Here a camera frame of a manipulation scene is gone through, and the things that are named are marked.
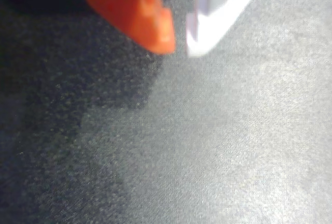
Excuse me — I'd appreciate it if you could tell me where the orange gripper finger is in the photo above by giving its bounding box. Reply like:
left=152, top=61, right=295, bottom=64
left=71, top=0, right=176, bottom=55

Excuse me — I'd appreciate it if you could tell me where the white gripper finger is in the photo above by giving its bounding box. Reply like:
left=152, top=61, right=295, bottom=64
left=185, top=0, right=271, bottom=58

